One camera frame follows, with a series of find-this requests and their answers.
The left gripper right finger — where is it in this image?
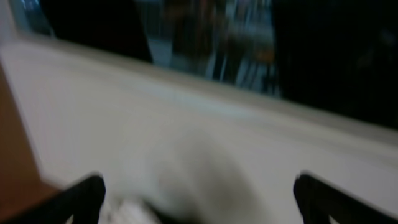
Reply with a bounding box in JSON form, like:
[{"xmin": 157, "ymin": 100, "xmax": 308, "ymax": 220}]
[{"xmin": 293, "ymin": 174, "xmax": 397, "ymax": 224}]

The white t-shirt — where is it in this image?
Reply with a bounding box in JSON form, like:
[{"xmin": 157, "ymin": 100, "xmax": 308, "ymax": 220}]
[{"xmin": 98, "ymin": 200, "xmax": 161, "ymax": 224}]

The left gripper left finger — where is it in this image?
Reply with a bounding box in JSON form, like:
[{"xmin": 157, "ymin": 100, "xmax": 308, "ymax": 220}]
[{"xmin": 1, "ymin": 175, "xmax": 106, "ymax": 224}]

